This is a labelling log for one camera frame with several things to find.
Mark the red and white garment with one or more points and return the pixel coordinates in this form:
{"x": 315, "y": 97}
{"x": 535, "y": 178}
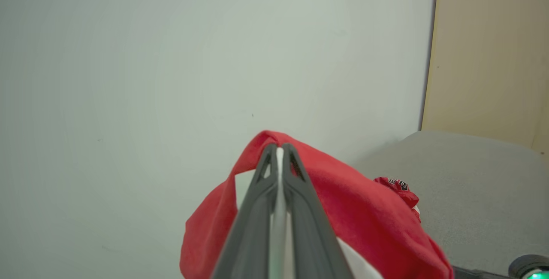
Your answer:
{"x": 369, "y": 219}

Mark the grey fabric sofa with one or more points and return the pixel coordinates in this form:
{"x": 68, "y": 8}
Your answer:
{"x": 476, "y": 193}

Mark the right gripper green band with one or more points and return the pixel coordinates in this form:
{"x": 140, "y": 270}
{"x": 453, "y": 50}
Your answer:
{"x": 529, "y": 267}

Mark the beige wooden panel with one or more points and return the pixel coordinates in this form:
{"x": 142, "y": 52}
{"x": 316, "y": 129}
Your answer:
{"x": 489, "y": 51}

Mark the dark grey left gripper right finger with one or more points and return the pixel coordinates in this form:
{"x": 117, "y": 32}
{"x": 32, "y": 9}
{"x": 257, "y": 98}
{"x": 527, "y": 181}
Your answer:
{"x": 311, "y": 231}

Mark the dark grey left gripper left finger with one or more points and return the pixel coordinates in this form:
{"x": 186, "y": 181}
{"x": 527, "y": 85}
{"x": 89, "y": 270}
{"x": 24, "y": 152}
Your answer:
{"x": 251, "y": 227}

